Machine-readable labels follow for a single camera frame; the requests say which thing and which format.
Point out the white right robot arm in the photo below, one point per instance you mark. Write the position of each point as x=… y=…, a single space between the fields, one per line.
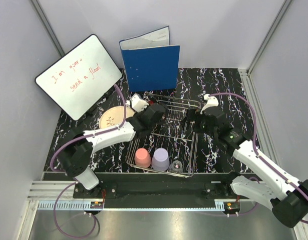
x=285 y=195

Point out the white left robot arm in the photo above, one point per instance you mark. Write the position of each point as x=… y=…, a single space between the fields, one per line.
x=74 y=156

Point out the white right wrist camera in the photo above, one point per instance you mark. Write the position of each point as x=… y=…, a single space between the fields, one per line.
x=211 y=101

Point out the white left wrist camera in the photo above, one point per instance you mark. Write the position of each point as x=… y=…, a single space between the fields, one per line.
x=136 y=103

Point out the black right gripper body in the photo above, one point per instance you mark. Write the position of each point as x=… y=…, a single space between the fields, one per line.
x=200 y=124

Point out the cream and pink plate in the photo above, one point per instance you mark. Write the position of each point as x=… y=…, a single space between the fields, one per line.
x=111 y=117

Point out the pink cup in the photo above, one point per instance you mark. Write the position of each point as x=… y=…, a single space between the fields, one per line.
x=142 y=158

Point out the lilac cup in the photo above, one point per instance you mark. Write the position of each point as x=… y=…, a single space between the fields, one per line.
x=160 y=160

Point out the clear glass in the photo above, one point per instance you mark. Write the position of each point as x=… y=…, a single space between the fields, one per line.
x=176 y=167

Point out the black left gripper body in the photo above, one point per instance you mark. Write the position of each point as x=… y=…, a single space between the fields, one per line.
x=139 y=114

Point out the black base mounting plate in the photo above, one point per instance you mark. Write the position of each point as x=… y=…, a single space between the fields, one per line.
x=158 y=191

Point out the whiteboard with red writing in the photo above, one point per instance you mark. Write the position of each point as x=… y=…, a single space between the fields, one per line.
x=80 y=78

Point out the blue ring binder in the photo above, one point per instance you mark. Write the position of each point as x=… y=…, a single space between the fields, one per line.
x=150 y=61

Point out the wire dish rack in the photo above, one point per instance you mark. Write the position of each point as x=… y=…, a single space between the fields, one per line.
x=180 y=142

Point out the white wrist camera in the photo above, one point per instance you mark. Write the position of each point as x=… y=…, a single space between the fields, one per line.
x=136 y=103
x=211 y=101

